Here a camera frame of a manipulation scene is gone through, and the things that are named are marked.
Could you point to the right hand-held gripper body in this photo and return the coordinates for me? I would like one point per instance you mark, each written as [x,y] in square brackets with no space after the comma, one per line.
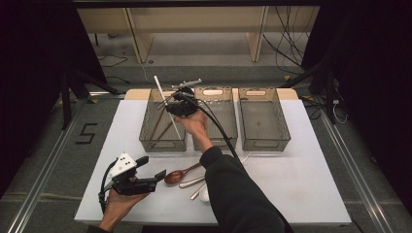
[183,105]

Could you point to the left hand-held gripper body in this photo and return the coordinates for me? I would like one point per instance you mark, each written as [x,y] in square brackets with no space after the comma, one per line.
[134,186]

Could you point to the brown wooden spoon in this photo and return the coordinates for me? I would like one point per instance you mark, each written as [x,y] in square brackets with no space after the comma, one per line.
[174,177]

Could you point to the grey translucent plastic bin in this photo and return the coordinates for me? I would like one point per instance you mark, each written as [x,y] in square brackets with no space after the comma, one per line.
[264,129]
[223,113]
[163,145]

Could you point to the metal knife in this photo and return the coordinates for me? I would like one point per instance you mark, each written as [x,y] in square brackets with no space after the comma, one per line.
[191,182]

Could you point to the metal fork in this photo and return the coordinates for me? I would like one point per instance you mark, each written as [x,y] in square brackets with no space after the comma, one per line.
[196,194]

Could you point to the white ceramic spoon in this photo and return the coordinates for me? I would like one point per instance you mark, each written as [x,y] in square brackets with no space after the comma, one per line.
[204,195]

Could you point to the person's left hand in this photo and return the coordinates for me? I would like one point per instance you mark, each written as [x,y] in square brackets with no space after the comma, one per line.
[121,205]

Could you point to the person's right hand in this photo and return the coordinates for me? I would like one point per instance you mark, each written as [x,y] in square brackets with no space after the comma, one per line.
[196,126]

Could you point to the yellow tape piece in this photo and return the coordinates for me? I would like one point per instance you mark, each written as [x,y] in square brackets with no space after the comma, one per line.
[94,101]
[287,77]

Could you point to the beige wooden desk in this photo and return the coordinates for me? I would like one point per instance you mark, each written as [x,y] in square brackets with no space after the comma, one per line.
[194,19]

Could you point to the black metal stand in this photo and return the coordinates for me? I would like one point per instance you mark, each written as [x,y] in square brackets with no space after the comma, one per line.
[330,97]
[65,106]

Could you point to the black curtain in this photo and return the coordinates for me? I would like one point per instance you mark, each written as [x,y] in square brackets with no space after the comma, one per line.
[382,81]
[32,64]

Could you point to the metal floor rail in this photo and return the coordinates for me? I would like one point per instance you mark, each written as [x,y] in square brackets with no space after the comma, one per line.
[356,181]
[39,191]

